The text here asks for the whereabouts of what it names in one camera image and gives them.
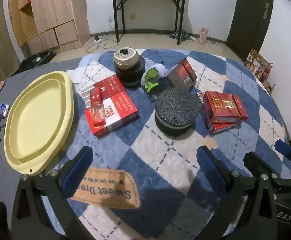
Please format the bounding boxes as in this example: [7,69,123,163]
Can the dark brown door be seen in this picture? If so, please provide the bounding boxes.
[226,0,274,61]

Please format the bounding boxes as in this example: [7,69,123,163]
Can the power strip with cable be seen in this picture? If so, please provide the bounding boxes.
[85,36,118,54]

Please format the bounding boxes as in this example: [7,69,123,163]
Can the dark brown cigarette carton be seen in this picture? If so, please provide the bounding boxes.
[160,59,197,91]

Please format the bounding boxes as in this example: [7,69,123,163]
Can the red carton with white side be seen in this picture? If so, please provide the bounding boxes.
[81,75,125,108]

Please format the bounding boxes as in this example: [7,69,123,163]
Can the green frog toy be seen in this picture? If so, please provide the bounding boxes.
[145,67,160,82]

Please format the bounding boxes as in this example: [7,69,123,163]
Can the lavender plush toy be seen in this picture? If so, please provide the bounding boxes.
[141,63,168,87]

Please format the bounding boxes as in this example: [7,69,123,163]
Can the dark cloth pile on floor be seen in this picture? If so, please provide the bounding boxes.
[169,30,192,42]

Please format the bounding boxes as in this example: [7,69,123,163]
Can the small red cigarette pack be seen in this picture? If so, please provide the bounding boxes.
[90,87,106,127]

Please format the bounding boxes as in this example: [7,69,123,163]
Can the black folding desk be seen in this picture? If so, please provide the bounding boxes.
[112,0,186,45]

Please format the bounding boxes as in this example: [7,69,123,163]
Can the black glitter round box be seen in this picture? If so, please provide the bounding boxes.
[155,88,200,136]

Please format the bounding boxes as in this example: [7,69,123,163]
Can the yellow oval plastic tray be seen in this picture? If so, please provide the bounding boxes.
[3,71,75,176]

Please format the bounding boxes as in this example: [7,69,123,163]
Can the green plastic clip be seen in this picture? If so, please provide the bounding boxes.
[145,81,159,93]

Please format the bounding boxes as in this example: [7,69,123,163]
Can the printed cardboard boxes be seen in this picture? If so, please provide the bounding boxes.
[244,49,269,79]

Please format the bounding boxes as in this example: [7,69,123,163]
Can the black open case on floor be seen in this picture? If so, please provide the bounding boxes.
[12,49,56,76]

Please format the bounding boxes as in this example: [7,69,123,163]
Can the brown rug label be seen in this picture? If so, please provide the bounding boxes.
[71,167,140,210]

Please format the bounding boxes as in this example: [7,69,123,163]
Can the blue crumpled packet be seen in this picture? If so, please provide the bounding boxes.
[0,103,10,119]

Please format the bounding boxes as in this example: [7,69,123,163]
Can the wooden wardrobe cabinet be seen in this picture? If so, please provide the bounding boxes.
[7,0,90,54]

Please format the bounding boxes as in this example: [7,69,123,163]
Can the pink plastic bag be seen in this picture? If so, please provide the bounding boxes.
[199,28,209,44]

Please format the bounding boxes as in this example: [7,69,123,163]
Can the cream round tin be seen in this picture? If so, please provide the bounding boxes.
[113,47,139,70]

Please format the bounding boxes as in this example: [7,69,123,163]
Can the blue white argyle rug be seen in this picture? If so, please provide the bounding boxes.
[52,49,291,239]

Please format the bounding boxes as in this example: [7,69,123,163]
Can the red white cigarette carton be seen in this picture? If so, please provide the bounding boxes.
[85,90,139,138]

